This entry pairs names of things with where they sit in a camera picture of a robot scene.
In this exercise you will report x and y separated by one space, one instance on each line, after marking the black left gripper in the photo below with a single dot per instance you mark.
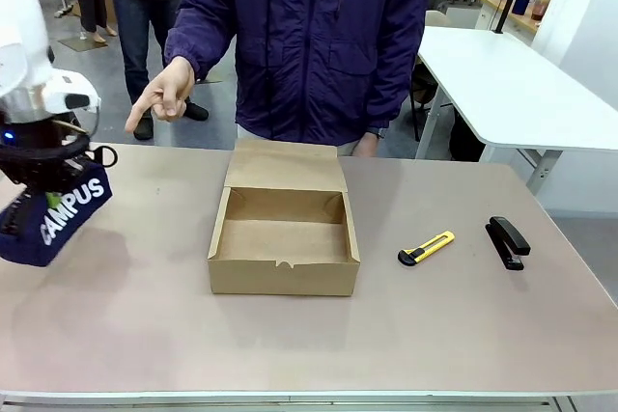
29 134

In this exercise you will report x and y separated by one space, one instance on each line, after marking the navy CAMPUS zipper pouch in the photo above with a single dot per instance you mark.
29 238

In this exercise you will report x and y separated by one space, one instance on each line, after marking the brown cardboard box with lid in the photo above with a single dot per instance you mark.
285 233

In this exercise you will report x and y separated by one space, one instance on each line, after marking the person's left forearm purple sleeve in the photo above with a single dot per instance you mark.
401 93

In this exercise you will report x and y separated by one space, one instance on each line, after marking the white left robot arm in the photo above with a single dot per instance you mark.
19 21

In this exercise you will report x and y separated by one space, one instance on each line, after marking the person's right forearm purple sleeve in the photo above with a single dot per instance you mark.
198 21

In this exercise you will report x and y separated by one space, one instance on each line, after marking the person's right hand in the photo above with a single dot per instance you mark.
169 89

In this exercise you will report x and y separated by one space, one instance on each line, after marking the person's left hand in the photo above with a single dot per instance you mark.
368 147

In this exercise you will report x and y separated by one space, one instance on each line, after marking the brown floor mat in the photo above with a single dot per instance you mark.
83 44

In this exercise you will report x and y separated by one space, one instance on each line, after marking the bystander in dark jacket, jeans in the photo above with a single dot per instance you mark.
140 7

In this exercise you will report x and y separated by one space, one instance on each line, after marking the person torso in purple jacket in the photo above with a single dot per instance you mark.
309 35

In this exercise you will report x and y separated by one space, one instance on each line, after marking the dark wristwatch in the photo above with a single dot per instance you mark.
378 132

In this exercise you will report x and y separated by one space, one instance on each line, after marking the yellow black utility knife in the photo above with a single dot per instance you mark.
429 245

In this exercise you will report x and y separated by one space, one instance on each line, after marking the chair behind person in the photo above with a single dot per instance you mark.
425 89

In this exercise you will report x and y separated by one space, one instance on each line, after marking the black bag under table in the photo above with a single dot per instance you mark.
466 139

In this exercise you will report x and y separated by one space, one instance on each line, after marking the black stapler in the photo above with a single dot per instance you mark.
507 240

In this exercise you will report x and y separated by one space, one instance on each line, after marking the large white table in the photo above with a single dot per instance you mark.
502 89

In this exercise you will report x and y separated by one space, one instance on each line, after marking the black upright pole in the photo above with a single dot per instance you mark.
507 2

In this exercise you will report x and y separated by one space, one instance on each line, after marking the wooden desk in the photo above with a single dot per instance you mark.
521 21

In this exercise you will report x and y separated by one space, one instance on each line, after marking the bottle with reddish liquid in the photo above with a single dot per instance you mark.
541 4

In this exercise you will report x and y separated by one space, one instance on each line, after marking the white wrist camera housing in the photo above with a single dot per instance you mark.
67 91

